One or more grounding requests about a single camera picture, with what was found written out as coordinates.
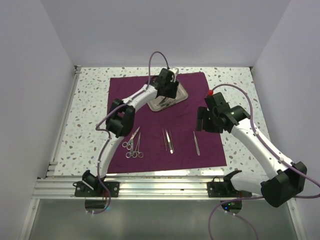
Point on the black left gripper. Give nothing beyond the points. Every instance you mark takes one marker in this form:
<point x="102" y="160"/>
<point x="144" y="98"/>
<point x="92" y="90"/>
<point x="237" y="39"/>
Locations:
<point x="172" y="93"/>

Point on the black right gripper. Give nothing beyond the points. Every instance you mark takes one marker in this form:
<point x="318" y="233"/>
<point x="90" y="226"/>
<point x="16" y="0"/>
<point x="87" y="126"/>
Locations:
<point x="203" y="112"/>

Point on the steel instrument tray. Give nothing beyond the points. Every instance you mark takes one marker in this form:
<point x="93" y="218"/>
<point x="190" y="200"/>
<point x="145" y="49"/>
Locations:
<point x="182" y="95"/>

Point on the steel scalpel handle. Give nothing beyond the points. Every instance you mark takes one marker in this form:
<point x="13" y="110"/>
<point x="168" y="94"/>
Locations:
<point x="196" y="144"/>

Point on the purple surgical cloth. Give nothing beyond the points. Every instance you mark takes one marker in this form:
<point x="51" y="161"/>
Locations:
<point x="180" y="120"/>

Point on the steel forceps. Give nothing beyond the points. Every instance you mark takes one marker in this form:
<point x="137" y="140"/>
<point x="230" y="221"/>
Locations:
<point x="164" y="138"/>

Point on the steel wide tweezers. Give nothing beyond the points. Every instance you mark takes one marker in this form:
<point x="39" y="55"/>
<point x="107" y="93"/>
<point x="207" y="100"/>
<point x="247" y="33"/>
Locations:
<point x="169" y="142"/>

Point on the steel angled ring scissors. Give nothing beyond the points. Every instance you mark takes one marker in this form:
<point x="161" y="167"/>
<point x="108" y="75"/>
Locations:
<point x="124" y="144"/>

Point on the steel ring-handled hemostat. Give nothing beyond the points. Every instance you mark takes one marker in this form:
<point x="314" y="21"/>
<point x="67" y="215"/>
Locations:
<point x="137" y="153"/>

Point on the steel ring-handled scissors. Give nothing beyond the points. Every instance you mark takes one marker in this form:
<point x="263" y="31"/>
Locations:
<point x="131" y="152"/>

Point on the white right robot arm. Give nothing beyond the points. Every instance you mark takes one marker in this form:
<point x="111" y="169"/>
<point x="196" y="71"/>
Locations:
<point x="284" y="178"/>

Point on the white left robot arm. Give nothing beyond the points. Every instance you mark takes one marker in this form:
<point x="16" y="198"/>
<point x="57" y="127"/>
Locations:
<point x="119" y="121"/>

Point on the steel instruments in tray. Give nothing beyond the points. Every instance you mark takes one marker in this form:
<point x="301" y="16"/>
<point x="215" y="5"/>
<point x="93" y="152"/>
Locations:
<point x="166" y="102"/>

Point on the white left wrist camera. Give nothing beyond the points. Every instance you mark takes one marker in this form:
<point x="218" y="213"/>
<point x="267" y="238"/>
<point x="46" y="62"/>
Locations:
<point x="174" y="70"/>

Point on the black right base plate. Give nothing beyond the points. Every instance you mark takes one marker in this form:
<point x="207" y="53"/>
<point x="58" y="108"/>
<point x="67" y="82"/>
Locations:
<point x="220" y="188"/>

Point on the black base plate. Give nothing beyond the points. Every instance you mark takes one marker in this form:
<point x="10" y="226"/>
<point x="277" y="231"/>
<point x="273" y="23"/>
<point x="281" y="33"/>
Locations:
<point x="82" y="190"/>
<point x="220" y="188"/>

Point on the aluminium front rail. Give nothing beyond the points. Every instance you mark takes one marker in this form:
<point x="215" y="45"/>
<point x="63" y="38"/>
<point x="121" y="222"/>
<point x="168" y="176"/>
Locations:
<point x="126" y="187"/>

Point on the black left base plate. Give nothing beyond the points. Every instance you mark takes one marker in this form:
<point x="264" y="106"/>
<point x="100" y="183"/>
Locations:
<point x="82" y="190"/>

